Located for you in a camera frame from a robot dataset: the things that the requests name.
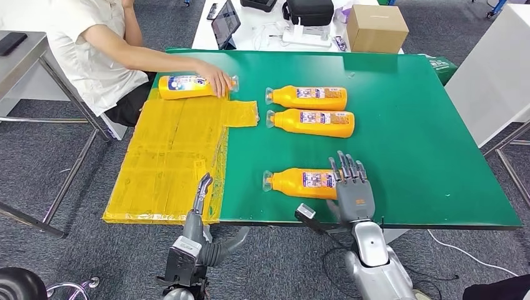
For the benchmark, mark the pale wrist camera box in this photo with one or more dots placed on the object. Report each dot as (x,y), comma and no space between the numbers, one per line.
(305,212)
(182,258)

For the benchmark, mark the white desk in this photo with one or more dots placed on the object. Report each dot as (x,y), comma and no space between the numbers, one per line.
(249,18)

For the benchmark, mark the person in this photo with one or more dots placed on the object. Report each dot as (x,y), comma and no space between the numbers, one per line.
(78,62)
(497,290)

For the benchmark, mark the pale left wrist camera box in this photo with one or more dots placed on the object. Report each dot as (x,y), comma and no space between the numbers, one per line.
(182,258)

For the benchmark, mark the shoe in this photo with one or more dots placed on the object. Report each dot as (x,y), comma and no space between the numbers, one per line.
(422,295)

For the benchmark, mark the small purple white packet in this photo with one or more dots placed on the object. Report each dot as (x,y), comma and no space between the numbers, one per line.
(340,43)

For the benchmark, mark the person's right hand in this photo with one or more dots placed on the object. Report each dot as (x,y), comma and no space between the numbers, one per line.
(217,78)

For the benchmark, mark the brown cardboard box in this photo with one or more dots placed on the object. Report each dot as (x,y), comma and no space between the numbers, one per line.
(374,29)

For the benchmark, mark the purple plastic packet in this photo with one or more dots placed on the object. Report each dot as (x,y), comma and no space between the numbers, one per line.
(342,15)

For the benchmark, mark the orange detergent bottle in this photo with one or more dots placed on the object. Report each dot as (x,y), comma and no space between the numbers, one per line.
(308,103)
(312,129)
(290,185)
(182,94)

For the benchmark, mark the grey steel table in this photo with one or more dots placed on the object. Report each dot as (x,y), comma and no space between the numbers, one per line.
(29,60)

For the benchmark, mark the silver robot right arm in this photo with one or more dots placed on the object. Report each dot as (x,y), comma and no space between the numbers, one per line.
(372,265)

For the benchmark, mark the black hard case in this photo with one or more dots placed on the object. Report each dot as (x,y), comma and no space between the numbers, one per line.
(257,4)

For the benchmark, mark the chrome caster frame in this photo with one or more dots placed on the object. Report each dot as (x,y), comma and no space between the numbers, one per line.
(93,283)

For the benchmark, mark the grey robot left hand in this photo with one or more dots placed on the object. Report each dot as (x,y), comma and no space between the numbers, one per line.
(194,225)

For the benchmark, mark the black smartphone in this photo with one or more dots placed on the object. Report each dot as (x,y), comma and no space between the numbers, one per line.
(12,43)
(213,11)

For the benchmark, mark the black domed cover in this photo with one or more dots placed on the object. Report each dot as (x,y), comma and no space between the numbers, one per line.
(18,285)

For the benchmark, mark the dark tablet on stand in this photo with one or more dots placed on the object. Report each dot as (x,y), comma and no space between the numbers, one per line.
(226,20)

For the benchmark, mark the blue cart frame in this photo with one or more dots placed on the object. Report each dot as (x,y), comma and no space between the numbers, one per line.
(496,8)

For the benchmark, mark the steel table frame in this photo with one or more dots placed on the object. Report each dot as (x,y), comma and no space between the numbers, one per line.
(512,174)

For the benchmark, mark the white side table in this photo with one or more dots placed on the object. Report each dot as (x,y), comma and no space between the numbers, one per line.
(490,70)

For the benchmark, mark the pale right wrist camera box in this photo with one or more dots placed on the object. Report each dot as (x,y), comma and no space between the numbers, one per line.
(305,212)

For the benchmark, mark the person's left forearm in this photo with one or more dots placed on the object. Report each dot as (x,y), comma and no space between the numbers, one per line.
(133,25)

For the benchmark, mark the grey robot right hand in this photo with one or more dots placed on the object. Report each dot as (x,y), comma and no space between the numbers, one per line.
(356,203)

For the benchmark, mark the green printed bag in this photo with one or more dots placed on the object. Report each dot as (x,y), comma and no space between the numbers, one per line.
(442,68)

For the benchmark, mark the person's right forearm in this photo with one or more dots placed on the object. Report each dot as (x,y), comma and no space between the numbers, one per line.
(165,63)

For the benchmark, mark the black zip bag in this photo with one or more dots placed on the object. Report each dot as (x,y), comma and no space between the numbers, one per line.
(309,11)

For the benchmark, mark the white table leg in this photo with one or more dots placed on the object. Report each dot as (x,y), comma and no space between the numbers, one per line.
(208,234)
(399,235)

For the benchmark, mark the white power strip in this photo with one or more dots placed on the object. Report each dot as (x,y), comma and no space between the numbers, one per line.
(305,39)

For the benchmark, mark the yellow taped cardboard sheet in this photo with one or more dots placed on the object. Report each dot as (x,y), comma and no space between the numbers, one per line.
(165,157)

